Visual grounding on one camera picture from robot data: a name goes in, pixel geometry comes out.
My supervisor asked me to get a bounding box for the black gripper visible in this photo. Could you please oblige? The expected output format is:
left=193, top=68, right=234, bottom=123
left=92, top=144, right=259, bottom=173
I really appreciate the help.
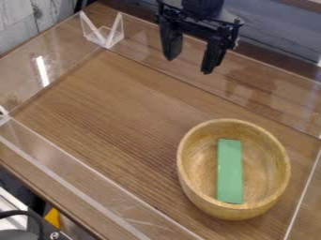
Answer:
left=156, top=0, right=245, bottom=74

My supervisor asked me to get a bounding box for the yellow warning sticker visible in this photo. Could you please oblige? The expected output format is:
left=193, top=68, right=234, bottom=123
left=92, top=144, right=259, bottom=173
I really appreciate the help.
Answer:
left=44, top=208, right=62, bottom=228

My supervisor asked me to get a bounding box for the black cable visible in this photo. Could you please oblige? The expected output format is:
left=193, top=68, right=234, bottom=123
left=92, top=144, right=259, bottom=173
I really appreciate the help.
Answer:
left=0, top=209, right=45, bottom=240

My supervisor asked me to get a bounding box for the brown wooden bowl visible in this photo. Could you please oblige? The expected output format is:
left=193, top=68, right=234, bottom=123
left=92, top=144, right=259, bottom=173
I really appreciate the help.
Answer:
left=177, top=118, right=292, bottom=220

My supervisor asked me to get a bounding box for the green rectangular block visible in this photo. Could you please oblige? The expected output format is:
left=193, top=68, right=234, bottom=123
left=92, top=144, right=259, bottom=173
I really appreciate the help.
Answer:
left=217, top=139, right=243, bottom=204

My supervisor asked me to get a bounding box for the clear acrylic enclosure wall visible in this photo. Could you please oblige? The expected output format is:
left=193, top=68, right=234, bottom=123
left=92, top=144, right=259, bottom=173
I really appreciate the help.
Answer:
left=0, top=5, right=321, bottom=240

